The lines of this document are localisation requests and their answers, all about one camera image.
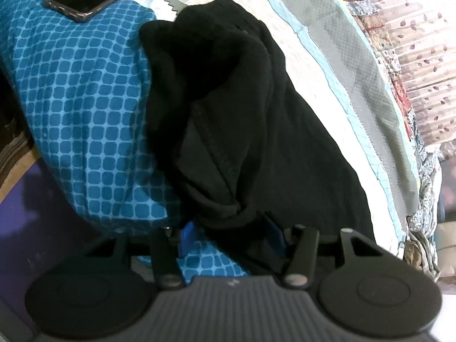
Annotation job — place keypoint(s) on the black pants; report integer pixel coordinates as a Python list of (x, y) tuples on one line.
[(249, 121)]

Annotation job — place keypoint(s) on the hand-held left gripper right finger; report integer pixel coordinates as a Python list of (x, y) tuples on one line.
[(275, 238)]

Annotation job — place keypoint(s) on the leaf print curtain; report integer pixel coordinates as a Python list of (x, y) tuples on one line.
[(424, 42)]

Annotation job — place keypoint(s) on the patterned bed sheet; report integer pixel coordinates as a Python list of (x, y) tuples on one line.
[(82, 114)]

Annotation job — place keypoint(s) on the floral patchwork quilt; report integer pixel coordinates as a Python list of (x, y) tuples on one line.
[(388, 57)]

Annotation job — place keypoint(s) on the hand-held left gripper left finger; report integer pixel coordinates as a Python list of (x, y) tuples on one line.
[(187, 238)]

